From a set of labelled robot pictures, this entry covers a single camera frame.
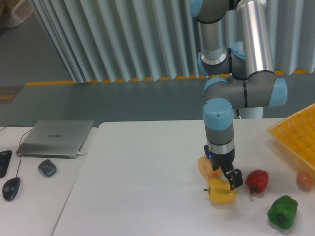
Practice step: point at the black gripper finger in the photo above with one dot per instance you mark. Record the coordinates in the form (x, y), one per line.
(227, 173)
(235, 178)

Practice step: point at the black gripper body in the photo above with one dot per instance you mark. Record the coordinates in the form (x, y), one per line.
(220, 161)

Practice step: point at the yellow bell pepper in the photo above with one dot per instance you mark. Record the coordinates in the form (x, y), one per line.
(219, 191)

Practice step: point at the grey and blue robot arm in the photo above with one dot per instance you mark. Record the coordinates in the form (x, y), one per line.
(241, 76)

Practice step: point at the red bell pepper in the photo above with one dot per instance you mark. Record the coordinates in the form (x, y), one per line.
(257, 181)

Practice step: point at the green bell pepper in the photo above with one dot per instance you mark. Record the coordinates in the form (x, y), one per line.
(282, 212)

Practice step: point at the orange toy sandwich wedge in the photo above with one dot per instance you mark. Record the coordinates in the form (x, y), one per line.
(206, 169)

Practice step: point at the brown egg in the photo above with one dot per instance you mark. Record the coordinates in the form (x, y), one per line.
(304, 181)

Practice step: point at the yellow plastic basket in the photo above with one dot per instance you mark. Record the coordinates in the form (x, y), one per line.
(296, 134)

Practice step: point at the white folding partition screen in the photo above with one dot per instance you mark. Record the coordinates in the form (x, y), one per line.
(152, 39)

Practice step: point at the black earbuds case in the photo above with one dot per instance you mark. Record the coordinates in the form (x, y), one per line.
(47, 167)

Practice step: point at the silver closed laptop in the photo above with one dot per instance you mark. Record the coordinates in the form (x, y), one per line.
(55, 138)

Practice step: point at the black computer mouse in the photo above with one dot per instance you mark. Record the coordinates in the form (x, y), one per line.
(11, 188)

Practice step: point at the black keyboard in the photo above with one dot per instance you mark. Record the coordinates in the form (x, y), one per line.
(5, 157)

